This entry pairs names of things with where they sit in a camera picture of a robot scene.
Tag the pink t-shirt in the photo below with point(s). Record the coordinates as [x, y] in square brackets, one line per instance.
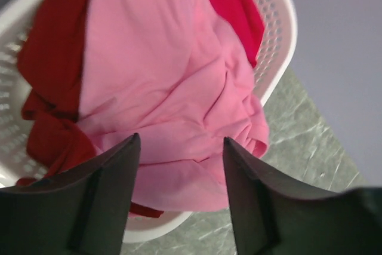
[175, 72]

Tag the crimson red t-shirt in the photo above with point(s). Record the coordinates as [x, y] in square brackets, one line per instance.
[246, 21]

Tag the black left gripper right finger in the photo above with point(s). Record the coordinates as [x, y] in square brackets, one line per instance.
[273, 213]

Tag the dark red t-shirt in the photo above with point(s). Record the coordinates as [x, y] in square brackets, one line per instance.
[51, 61]

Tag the white perforated laundry basket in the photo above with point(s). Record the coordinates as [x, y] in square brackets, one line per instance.
[275, 53]

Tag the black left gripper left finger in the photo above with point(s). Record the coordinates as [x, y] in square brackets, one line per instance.
[83, 210]

